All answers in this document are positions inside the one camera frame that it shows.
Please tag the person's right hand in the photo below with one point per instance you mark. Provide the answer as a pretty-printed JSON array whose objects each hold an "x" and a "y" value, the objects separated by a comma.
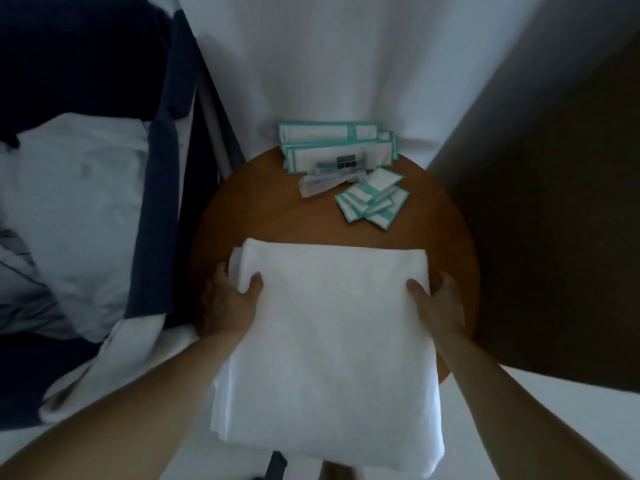
[{"x": 445, "y": 314}]

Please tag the round wooden side table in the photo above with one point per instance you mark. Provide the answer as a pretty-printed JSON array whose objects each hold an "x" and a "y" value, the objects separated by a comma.
[{"x": 280, "y": 219}]

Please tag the person's left forearm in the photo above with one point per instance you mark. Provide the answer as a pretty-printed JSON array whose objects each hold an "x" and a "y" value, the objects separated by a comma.
[{"x": 125, "y": 419}]

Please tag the brown housekeeping cart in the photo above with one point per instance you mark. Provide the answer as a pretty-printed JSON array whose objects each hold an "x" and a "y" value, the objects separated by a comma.
[{"x": 550, "y": 244}]

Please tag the clear packet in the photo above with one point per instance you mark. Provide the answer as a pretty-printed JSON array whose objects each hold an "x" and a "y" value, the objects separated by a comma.
[{"x": 320, "y": 182}]

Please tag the person's right forearm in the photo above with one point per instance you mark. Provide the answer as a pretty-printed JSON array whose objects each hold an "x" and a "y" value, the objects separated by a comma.
[{"x": 500, "y": 419}]

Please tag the person's left hand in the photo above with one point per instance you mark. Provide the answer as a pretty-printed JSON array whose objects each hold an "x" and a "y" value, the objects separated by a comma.
[{"x": 225, "y": 309}]

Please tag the white towel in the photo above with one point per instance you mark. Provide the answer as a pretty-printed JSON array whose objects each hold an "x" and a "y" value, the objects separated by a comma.
[{"x": 330, "y": 354}]

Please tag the teal white boxes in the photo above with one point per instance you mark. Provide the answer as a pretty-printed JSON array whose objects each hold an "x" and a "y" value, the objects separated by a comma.
[{"x": 330, "y": 154}]

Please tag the white pillowcase black piping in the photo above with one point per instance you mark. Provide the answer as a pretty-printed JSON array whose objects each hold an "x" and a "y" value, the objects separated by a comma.
[{"x": 75, "y": 219}]

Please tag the navy laundry hamper white frame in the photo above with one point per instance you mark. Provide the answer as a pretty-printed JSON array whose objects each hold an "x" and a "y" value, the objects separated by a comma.
[{"x": 155, "y": 219}]

